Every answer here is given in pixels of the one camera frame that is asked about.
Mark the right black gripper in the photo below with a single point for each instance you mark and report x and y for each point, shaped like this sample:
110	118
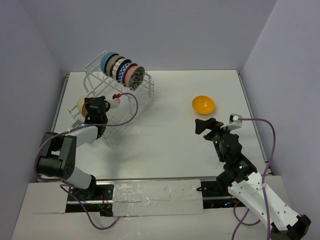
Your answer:
210	123

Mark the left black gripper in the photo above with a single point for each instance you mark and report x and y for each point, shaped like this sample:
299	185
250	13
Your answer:
93	106

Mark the tan beige bowl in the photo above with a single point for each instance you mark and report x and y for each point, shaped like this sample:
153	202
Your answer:
81	107

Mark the black white floral bowl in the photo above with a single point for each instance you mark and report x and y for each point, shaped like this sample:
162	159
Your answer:
136	78

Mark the blue triangle pattern bowl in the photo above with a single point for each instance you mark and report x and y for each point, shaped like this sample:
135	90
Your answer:
119	69

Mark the teal blue bowl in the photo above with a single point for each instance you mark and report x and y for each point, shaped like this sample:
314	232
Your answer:
105	59

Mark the dark brown cream bowl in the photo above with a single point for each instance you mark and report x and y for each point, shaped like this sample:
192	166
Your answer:
111	63

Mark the orange red patterned bowl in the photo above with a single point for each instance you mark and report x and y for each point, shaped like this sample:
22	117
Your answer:
129	73

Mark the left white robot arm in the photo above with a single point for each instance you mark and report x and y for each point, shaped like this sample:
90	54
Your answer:
58	156

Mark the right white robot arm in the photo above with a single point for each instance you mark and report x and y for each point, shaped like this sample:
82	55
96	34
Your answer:
242	180

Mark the yellow bowl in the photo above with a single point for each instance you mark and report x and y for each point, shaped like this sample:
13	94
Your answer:
203	105

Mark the silver tape sheet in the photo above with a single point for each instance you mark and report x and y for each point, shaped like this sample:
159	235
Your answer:
157	198

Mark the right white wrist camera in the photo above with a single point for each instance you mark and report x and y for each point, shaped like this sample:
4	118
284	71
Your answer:
235	122

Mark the white wire dish rack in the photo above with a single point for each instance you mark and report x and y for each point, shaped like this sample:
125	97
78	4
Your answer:
132	102

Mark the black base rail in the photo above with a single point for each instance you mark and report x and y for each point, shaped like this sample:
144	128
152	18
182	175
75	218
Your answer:
102	202

